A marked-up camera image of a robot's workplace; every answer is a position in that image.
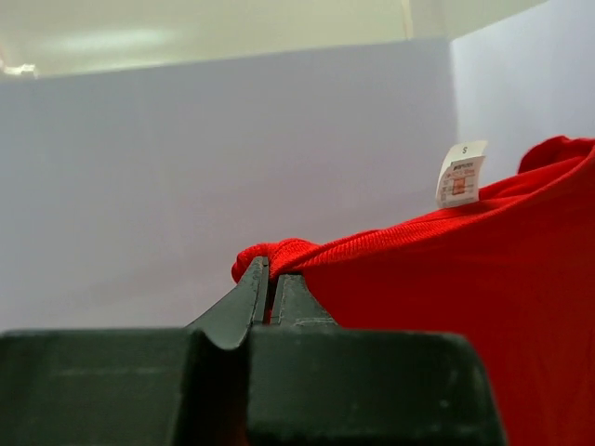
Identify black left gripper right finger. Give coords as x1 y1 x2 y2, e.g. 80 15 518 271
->
271 274 337 327

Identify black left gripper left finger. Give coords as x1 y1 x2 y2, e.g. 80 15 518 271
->
187 256 270 349

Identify red t-shirt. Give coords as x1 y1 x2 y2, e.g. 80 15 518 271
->
231 136 594 445

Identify white garment size tag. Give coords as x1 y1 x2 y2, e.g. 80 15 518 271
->
435 140 488 209

